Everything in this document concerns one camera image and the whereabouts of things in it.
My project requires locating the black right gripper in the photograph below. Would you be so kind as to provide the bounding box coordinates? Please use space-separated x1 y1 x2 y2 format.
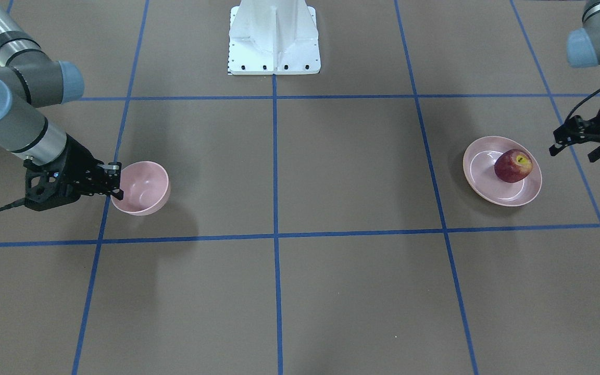
24 135 124 211

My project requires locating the pink bowl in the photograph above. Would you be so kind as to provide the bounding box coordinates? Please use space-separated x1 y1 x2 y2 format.
111 161 171 216

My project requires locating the red apple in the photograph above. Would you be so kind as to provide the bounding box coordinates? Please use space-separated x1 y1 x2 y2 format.
494 149 535 183

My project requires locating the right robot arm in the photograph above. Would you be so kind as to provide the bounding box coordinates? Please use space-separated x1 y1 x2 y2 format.
0 7 124 212

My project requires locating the pink plate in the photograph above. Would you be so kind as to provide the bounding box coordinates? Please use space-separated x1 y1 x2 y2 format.
462 136 543 207

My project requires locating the brown table mat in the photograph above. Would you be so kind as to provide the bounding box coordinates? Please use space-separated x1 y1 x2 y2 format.
0 1 600 374

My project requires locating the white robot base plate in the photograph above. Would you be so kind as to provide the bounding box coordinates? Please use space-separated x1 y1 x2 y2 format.
227 1 321 76

